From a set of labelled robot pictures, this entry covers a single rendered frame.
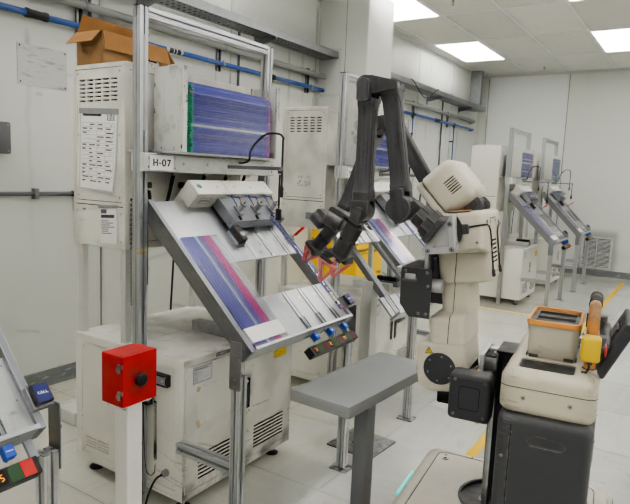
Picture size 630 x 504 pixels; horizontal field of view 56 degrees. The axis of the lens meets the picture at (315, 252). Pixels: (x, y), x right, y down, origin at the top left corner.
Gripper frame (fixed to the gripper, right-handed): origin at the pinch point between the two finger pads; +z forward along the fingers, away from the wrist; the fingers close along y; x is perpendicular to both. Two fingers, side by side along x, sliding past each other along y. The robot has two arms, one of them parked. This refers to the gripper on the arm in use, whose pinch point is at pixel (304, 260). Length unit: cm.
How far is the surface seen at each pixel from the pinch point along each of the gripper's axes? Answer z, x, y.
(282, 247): 10.2, -15.3, -8.7
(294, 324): 10.7, 21.5, 18.2
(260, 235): 9.9, -23.1, 0.1
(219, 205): 5.5, -37.4, 18.0
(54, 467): 19, 34, 122
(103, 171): 18, -69, 51
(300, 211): 37, -60, -95
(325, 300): 10.8, 15.2, -11.0
